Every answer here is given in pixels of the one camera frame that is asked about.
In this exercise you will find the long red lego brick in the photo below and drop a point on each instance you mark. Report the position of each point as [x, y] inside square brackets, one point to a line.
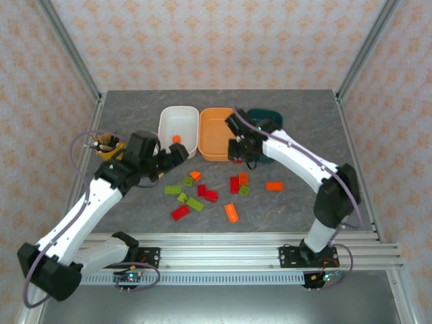
[180, 213]
[234, 185]

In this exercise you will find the long curved orange lego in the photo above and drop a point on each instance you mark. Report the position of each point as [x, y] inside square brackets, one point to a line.
[231, 213]

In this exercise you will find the black white-capped pen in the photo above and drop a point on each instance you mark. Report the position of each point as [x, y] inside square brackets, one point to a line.
[91, 146]

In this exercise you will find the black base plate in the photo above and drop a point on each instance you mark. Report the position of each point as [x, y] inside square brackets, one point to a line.
[152, 257]
[287, 258]

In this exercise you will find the black marker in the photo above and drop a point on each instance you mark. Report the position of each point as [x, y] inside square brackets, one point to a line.
[116, 139]
[111, 139]

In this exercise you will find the wooden white-tipped pencil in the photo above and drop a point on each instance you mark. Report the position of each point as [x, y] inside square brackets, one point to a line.
[95, 138]

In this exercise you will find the square orange lego brick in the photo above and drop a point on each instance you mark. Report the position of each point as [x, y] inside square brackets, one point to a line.
[243, 178]

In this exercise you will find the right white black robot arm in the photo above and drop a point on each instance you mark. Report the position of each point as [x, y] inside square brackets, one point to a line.
[297, 155]

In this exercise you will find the yellow pen cup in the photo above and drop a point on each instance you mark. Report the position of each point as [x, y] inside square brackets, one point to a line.
[108, 153]

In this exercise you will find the small green lego piece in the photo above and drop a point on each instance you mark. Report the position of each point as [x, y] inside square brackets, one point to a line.
[182, 197]

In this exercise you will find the aluminium side rail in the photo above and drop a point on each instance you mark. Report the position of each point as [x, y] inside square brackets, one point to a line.
[96, 118]
[346, 118]

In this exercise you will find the long orange lego brick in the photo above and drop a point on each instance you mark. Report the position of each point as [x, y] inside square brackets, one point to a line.
[274, 186]

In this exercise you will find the aluminium front rail frame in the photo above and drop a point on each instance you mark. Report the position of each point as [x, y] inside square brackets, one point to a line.
[219, 249]

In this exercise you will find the orange plastic container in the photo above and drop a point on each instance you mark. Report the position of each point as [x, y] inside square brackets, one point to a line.
[212, 131]

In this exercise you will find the white plastic container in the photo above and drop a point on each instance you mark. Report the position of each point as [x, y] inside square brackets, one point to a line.
[179, 118]

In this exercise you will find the long green lego brick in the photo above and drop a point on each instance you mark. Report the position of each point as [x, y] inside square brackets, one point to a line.
[195, 204]
[173, 189]

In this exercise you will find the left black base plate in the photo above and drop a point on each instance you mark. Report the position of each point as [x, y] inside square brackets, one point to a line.
[152, 257]

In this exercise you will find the grey metal shelf sheet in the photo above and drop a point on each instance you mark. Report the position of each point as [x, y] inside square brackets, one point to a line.
[219, 307]

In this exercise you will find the teal plastic container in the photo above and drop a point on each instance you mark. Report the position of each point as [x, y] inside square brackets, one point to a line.
[266, 114]

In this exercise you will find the small orange lego brick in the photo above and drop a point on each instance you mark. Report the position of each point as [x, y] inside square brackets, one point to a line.
[176, 138]

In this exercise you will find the orange wedge lego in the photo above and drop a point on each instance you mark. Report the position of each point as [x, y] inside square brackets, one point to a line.
[195, 175]

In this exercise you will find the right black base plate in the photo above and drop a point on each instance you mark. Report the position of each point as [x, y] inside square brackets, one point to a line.
[287, 258]

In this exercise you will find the square green lego brick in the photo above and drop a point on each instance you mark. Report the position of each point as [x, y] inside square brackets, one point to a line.
[244, 190]

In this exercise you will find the aluminium corner post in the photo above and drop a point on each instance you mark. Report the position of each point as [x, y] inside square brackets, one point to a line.
[71, 47]
[368, 47]

